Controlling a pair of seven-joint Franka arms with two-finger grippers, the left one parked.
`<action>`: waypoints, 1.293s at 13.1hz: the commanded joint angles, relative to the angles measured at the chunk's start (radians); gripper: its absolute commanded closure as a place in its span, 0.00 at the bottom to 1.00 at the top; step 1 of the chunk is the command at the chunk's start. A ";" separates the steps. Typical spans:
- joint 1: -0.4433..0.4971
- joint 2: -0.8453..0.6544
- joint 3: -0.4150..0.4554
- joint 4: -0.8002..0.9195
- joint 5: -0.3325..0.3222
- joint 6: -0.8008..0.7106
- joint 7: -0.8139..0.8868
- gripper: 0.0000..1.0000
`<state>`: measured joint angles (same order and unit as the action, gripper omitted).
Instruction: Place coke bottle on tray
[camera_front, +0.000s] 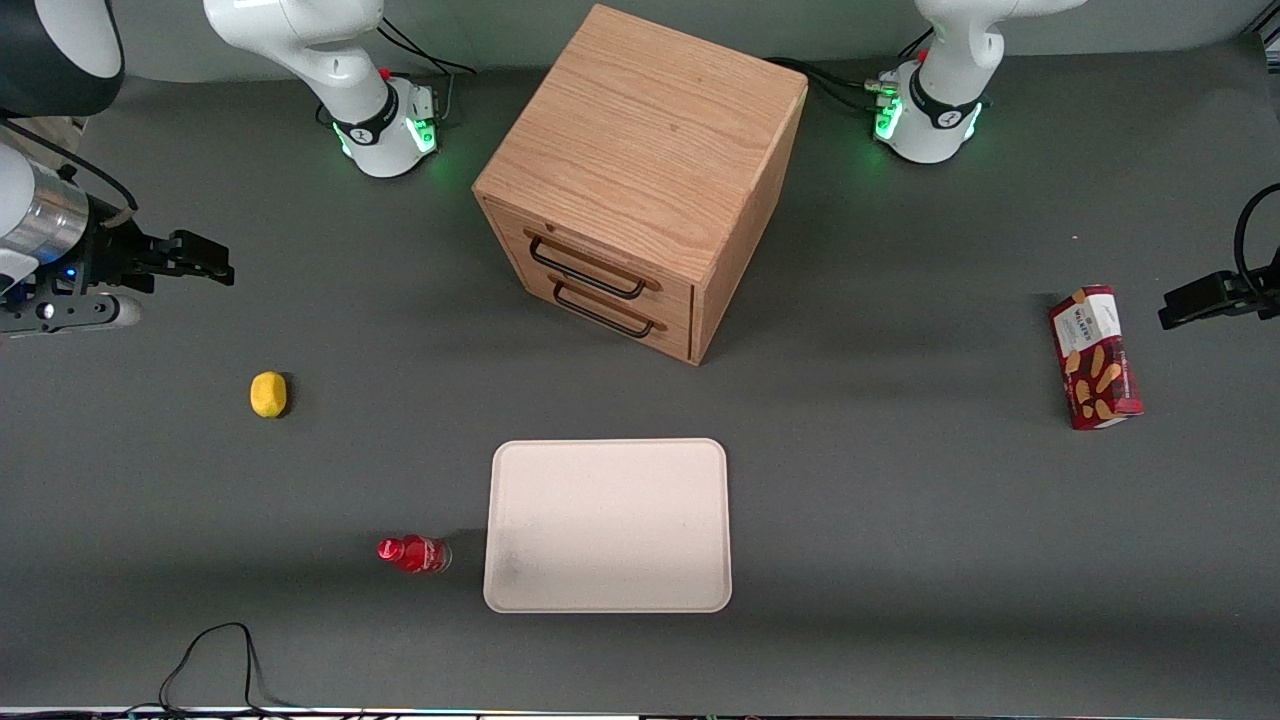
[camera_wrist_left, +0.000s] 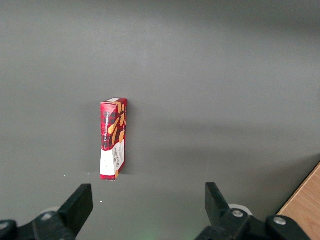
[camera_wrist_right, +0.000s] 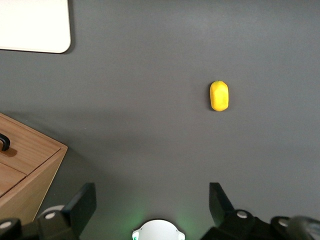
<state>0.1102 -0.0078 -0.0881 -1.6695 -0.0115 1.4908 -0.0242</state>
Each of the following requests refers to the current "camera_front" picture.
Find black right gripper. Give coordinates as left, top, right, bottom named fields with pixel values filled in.
left=55, top=208, right=237, bottom=297

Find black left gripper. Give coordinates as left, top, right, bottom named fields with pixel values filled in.
left=1158, top=268, right=1280, bottom=331

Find small red coke bottle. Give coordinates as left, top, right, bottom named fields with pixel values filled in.
left=377, top=535, right=454, bottom=576

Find beige rectangular plastic tray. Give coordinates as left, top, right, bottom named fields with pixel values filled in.
left=483, top=438, right=733, bottom=614

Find red shortbread cookie box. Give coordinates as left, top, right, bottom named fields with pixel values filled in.
left=1048, top=284, right=1145, bottom=432

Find yellow lemon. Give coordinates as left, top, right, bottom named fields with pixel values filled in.
left=249, top=371, right=289, bottom=419

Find wooden two-drawer cabinet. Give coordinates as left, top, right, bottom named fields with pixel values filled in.
left=472, top=3, right=809, bottom=367

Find black looped left gripper cable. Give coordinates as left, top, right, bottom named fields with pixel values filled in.
left=1233, top=183, right=1280, bottom=293

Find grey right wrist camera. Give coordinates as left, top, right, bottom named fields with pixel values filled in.
left=0, top=290, right=143, bottom=337

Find black cable along right arm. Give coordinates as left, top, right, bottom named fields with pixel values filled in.
left=0, top=118, right=139, bottom=213

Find black right arm base cables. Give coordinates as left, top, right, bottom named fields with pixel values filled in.
left=375, top=15, right=479, bottom=127

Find black arm base cables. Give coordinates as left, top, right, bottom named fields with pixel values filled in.
left=765, top=28, right=936, bottom=113
left=375, top=15, right=479, bottom=127

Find black wire drawer handle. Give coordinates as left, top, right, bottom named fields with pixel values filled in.
left=526, top=231, right=662, bottom=300
left=549, top=275, right=667, bottom=340

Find black cable at table edge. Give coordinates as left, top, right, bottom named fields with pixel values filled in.
left=158, top=621, right=306, bottom=717

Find black left arm base cables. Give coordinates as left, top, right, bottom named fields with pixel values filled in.
left=765, top=28, right=936, bottom=113

